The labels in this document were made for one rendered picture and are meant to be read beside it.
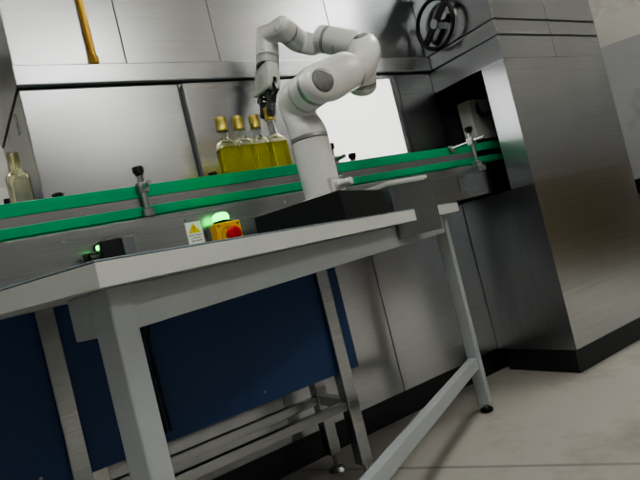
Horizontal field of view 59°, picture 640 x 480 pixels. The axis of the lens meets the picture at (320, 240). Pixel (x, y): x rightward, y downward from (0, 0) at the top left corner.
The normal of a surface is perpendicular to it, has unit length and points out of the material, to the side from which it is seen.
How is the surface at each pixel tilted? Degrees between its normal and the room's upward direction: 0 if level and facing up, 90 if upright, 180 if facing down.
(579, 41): 90
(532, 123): 90
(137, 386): 90
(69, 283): 90
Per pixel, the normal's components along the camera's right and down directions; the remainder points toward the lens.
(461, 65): -0.81, 0.19
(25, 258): 0.53, -0.15
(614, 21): -0.48, 0.11
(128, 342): 0.84, -0.22
